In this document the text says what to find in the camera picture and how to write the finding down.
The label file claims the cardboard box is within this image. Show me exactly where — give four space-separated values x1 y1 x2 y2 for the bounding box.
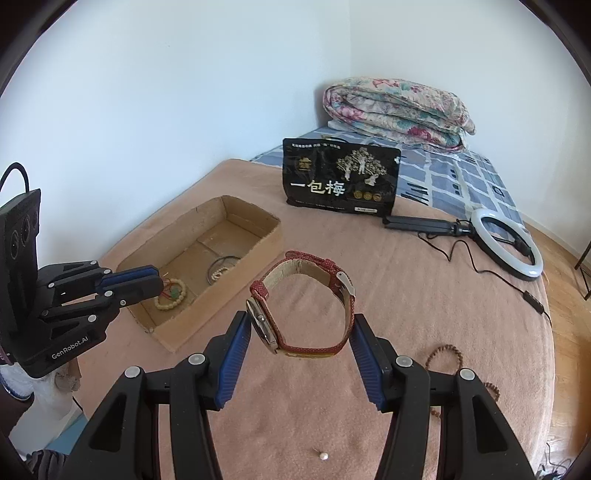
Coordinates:
115 195 283 354

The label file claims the brown wooden bead necklace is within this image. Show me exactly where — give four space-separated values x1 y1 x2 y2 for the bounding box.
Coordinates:
424 344 502 412

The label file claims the red strap wristwatch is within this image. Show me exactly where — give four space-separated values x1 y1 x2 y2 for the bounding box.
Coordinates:
249 250 358 358

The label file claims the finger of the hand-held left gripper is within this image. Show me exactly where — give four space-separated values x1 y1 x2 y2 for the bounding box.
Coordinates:
42 285 165 325
39 260 165 306

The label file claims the black metal stand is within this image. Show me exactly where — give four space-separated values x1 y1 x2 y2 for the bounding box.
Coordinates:
574 244 591 302

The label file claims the white ring light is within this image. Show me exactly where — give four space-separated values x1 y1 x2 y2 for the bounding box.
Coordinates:
470 208 544 280

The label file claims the folded floral quilt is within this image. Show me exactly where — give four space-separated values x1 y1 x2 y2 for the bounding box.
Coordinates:
322 76 476 149

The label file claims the black ring light cable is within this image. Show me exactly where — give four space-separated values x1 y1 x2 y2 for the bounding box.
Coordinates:
418 230 553 325

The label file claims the pink blanket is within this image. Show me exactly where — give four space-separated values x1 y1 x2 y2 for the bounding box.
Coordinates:
60 159 555 480

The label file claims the cream bead bracelet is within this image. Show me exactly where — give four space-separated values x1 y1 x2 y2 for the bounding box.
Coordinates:
154 280 188 311

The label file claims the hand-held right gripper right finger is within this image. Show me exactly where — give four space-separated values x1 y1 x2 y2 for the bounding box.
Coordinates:
348 313 523 480

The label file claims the black bangle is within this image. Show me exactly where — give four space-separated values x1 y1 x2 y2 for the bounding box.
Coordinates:
207 255 242 287

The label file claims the black folded tripod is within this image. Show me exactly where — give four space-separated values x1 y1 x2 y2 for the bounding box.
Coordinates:
382 215 474 239

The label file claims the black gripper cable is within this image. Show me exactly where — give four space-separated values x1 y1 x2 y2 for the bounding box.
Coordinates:
0 161 31 195

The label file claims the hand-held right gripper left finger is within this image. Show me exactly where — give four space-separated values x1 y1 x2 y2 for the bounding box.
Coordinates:
69 311 253 480

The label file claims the black snack packet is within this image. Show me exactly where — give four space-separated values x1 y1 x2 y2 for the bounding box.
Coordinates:
281 137 402 216

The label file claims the blue grey patterned bed sheet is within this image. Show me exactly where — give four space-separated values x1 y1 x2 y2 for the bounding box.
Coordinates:
249 124 530 223

